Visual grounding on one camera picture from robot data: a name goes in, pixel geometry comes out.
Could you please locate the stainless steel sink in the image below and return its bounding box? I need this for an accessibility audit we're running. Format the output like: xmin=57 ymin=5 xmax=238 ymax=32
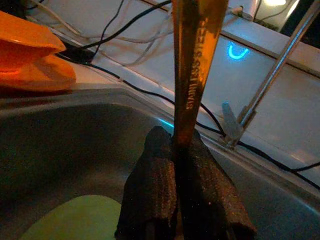
xmin=0 ymin=87 xmax=320 ymax=240

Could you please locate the stainless steel utensil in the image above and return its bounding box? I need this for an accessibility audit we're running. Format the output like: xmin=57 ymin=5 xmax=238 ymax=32
xmin=171 ymin=0 xmax=230 ymax=151

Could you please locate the black power adapter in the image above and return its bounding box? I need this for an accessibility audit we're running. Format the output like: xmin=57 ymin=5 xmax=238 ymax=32
xmin=56 ymin=42 xmax=95 ymax=65

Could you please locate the green plate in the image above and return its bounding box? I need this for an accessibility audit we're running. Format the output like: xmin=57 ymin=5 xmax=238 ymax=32
xmin=19 ymin=194 xmax=124 ymax=240

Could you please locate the orange plastic plate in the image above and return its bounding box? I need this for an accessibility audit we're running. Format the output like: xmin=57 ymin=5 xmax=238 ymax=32
xmin=0 ymin=9 xmax=77 ymax=94

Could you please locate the white charger block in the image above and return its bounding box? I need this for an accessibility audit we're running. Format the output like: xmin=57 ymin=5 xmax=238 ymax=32
xmin=224 ymin=0 xmax=261 ymax=21

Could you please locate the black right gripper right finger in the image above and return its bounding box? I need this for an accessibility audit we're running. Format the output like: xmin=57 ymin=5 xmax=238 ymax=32
xmin=175 ymin=129 xmax=258 ymax=240

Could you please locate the thin black cable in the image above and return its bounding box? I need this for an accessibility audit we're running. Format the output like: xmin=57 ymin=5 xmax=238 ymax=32
xmin=81 ymin=0 xmax=174 ymax=51

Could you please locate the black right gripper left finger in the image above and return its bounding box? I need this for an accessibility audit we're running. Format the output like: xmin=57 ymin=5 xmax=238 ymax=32
xmin=114 ymin=125 xmax=179 ymax=240

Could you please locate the white cable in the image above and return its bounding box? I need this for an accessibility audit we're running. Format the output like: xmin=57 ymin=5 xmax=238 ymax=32
xmin=27 ymin=0 xmax=176 ymax=67

